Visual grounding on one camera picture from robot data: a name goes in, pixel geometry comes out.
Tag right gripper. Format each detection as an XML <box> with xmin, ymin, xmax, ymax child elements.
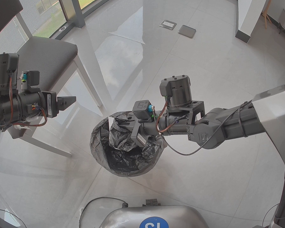
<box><xmin>116</xmin><ymin>120</ymin><xmax>167</xmax><ymax>149</ymax></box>

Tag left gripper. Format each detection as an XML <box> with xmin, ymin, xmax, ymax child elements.
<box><xmin>19</xmin><ymin>91</ymin><xmax>77</xmax><ymax>119</ymax></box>

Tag black plastic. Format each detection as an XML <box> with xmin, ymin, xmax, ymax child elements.
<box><xmin>108</xmin><ymin>117</ymin><xmax>145</xmax><ymax>151</ymax></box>

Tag black plastic bag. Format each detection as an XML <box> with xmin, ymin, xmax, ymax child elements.
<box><xmin>90</xmin><ymin>111</ymin><xmax>168</xmax><ymax>178</ymax></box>

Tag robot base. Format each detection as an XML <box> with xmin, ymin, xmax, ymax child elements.
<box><xmin>98</xmin><ymin>199</ymin><xmax>209</xmax><ymax>228</ymax></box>

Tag white chair dark grey seat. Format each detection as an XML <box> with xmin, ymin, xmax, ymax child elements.
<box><xmin>0</xmin><ymin>0</ymin><xmax>107</xmax><ymax>158</ymax></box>

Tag window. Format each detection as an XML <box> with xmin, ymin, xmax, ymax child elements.
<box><xmin>0</xmin><ymin>0</ymin><xmax>136</xmax><ymax>91</ymax></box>

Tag wooden stand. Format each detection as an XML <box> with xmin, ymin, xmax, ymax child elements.
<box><xmin>261</xmin><ymin>0</ymin><xmax>277</xmax><ymax>29</ymax></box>

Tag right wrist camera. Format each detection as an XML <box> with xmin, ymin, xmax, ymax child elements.
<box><xmin>130</xmin><ymin>99</ymin><xmax>155</xmax><ymax>145</ymax></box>

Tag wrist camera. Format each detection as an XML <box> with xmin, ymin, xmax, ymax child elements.
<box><xmin>19</xmin><ymin>70</ymin><xmax>41</xmax><ymax>93</ymax></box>
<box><xmin>130</xmin><ymin>99</ymin><xmax>155</xmax><ymax>145</ymax></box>

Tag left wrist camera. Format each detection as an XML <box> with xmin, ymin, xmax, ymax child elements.
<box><xmin>19</xmin><ymin>70</ymin><xmax>41</xmax><ymax>93</ymax></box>

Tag black cable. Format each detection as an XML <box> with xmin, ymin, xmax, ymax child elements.
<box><xmin>165</xmin><ymin>99</ymin><xmax>254</xmax><ymax>156</ymax></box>
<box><xmin>79</xmin><ymin>197</ymin><xmax>129</xmax><ymax>228</ymax></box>

